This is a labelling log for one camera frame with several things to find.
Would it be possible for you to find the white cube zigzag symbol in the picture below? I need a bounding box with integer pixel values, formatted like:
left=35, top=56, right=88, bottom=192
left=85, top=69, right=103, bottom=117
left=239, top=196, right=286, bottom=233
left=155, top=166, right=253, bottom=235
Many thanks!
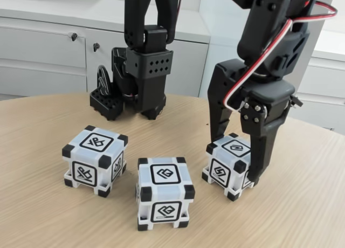
left=202, top=133, right=259, bottom=202

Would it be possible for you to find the white cube heart symbol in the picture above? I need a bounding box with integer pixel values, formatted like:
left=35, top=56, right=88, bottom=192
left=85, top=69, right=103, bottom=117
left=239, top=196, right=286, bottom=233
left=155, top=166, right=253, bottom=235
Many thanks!
left=136, top=156, right=196, bottom=231

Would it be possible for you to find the white drawer cabinet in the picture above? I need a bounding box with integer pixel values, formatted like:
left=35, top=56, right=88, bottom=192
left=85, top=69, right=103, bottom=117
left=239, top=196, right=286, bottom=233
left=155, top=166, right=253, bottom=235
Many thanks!
left=289, top=29, right=345, bottom=133

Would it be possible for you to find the glass partition panel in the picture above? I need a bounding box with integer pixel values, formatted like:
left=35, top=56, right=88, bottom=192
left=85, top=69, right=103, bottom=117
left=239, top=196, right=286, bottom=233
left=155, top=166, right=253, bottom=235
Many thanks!
left=199, top=0, right=250, bottom=99

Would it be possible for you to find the white cube crossed-loops symbol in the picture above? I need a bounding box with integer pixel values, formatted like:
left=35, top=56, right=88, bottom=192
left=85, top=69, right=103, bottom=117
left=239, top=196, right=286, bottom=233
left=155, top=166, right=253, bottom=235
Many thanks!
left=61, top=125, right=129, bottom=199

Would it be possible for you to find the white low cabinet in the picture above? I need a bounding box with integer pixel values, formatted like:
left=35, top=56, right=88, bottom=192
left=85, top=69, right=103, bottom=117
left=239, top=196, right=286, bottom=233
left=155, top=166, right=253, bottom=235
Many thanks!
left=0, top=0, right=211, bottom=101

